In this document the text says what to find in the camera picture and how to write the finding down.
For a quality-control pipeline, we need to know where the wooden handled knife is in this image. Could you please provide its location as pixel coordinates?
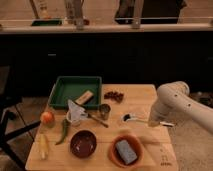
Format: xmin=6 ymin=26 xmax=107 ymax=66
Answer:
xmin=88 ymin=114 xmax=109 ymax=128

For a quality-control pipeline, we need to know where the green plastic tray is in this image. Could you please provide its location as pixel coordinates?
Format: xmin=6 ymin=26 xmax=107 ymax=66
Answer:
xmin=49 ymin=76 xmax=102 ymax=110

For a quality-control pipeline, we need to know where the grey-blue sponge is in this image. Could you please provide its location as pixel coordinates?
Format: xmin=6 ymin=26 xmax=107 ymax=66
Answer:
xmin=116 ymin=140 xmax=137 ymax=165

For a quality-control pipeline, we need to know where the purple bowl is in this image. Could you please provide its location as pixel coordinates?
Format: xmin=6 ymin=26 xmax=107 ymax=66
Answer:
xmin=70 ymin=130 xmax=97 ymax=158

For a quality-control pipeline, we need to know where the yellow corn cob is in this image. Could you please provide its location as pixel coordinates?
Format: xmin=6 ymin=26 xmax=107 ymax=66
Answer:
xmin=39 ymin=134 xmax=49 ymax=160

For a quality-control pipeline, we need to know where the red orange apple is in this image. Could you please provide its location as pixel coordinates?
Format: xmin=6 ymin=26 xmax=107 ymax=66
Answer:
xmin=40 ymin=111 xmax=55 ymax=125

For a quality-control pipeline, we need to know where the dark chair frame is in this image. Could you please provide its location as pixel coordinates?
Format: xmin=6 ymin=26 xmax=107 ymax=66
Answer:
xmin=0 ymin=65 xmax=42 ymax=169

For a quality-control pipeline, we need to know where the white cup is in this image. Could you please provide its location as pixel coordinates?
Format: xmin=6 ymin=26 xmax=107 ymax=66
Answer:
xmin=66 ymin=111 xmax=81 ymax=127

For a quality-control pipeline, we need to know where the small metal cup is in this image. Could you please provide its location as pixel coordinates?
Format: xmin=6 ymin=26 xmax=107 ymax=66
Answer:
xmin=99 ymin=104 xmax=111 ymax=120

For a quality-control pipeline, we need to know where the green chili pepper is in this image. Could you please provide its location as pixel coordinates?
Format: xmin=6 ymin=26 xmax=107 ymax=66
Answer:
xmin=55 ymin=119 xmax=70 ymax=145

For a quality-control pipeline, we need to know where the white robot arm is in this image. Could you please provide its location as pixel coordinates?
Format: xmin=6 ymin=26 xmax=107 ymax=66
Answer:
xmin=148 ymin=81 xmax=213 ymax=134

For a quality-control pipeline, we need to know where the orange bowl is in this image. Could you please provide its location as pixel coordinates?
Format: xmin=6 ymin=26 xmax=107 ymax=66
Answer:
xmin=108 ymin=135 xmax=142 ymax=168

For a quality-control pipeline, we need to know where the white crumpled cloth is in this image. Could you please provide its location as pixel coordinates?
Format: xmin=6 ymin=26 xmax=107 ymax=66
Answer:
xmin=68 ymin=100 xmax=88 ymax=121

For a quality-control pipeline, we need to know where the wooden block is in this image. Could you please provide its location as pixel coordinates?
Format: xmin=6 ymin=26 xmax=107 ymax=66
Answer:
xmin=76 ymin=90 xmax=93 ymax=105

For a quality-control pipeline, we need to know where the small green background tray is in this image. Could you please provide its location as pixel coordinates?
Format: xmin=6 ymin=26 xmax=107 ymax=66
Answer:
xmin=31 ymin=19 xmax=62 ymax=26

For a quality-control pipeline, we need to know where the dark grape bunch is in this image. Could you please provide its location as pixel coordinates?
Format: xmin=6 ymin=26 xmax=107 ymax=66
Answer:
xmin=104 ymin=91 xmax=124 ymax=103

